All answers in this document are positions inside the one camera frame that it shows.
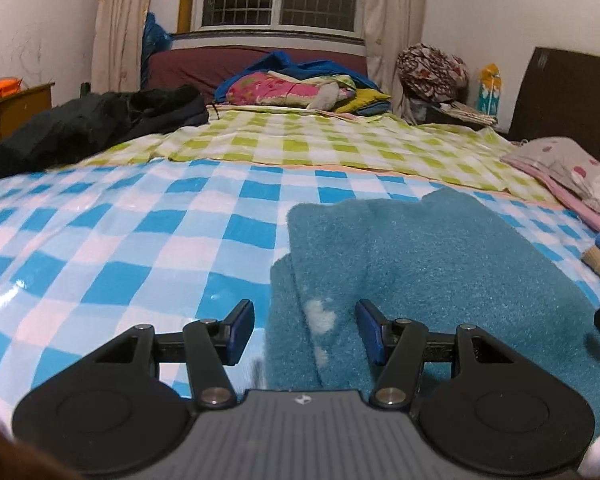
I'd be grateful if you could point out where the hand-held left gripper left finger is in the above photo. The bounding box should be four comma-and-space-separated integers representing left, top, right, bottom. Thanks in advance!
92, 300, 256, 410

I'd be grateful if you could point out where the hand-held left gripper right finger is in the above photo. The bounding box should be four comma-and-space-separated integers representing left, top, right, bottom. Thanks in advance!
355, 299, 519, 410

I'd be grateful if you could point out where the teal fleece garment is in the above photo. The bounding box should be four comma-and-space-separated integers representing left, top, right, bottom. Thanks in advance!
267, 187, 600, 441

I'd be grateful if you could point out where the pile of black clothes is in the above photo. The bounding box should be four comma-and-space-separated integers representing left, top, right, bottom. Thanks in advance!
0, 85, 211, 181

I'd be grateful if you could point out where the pink cloth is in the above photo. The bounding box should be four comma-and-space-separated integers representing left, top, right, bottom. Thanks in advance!
500, 155, 600, 236

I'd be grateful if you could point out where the blue checked plastic sheet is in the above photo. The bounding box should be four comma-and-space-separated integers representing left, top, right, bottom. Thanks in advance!
0, 160, 600, 461

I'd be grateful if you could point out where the spotted pillow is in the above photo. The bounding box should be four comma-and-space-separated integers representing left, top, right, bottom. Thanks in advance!
502, 137, 600, 218

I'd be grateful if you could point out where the green checked bed sheet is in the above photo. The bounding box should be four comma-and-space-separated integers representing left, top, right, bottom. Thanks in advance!
77, 107, 563, 206

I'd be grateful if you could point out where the dark wooden bed board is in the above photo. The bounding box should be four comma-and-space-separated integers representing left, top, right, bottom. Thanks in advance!
507, 46, 600, 148

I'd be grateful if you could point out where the yellow cloth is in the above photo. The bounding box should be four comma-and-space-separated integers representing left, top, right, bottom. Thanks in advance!
335, 87, 388, 113

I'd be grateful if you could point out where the stack of papers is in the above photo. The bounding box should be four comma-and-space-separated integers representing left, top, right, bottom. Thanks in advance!
425, 100, 498, 128

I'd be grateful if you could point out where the pink green floral quilt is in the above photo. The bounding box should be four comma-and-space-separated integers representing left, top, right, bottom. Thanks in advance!
226, 72, 353, 111

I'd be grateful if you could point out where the yellow packet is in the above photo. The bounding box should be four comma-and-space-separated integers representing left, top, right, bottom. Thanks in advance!
476, 63, 502, 113

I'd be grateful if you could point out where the red floral cloth bundle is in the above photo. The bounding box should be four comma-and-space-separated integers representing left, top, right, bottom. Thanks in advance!
397, 44, 470, 106

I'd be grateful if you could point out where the maroon headboard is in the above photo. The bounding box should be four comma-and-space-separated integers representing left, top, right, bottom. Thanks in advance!
146, 45, 368, 96

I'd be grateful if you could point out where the blue blanket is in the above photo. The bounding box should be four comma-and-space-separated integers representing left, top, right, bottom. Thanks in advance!
215, 51, 391, 116

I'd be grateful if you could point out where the blue plastic bag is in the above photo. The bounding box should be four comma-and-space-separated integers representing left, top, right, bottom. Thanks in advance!
141, 11, 173, 86

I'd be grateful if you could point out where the wooden cabinet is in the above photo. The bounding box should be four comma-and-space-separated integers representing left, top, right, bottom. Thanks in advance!
0, 82, 56, 158

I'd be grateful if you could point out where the cream curtain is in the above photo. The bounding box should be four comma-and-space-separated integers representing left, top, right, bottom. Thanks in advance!
91, 0, 158, 93
360, 0, 428, 121

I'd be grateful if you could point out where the orange cloth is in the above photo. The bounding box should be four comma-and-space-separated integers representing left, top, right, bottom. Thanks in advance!
0, 76, 23, 103

